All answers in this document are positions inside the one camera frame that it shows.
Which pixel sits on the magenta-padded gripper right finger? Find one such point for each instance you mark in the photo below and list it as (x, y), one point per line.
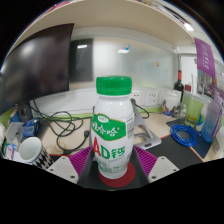
(146, 160)

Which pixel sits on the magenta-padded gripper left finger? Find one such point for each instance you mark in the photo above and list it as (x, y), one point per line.
(80, 160)

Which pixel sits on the white green-capped drink bottle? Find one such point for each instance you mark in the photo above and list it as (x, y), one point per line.
(112, 123)

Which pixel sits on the purple translucent water bottle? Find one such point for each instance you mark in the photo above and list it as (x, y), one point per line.
(211, 120)

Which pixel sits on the black desk mat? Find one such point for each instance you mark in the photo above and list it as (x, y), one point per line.
(166, 150)

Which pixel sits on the flat round red coaster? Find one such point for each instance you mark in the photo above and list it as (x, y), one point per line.
(128, 180)

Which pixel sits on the black white patterned mug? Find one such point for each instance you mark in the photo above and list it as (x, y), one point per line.
(31, 151)

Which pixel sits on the dark blue mat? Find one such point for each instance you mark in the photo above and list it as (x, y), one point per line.
(203, 150)

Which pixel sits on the small blue electronic device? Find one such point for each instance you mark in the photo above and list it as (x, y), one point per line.
(31, 127)

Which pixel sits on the white jug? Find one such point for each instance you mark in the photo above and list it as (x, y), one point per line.
(171, 101)

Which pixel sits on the green translucent cup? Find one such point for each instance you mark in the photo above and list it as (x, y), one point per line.
(193, 111)

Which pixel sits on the dark wine bottle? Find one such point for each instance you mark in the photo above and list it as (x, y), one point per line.
(179, 86)

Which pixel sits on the black computer monitor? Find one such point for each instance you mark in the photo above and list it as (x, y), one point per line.
(36, 66)

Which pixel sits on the purple hanging banner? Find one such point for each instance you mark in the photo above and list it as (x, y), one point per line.
(205, 56)

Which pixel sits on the white wall socket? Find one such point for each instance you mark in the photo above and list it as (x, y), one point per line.
(152, 97)
(136, 97)

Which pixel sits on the photo print wall poster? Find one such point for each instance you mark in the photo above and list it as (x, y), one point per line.
(218, 85)

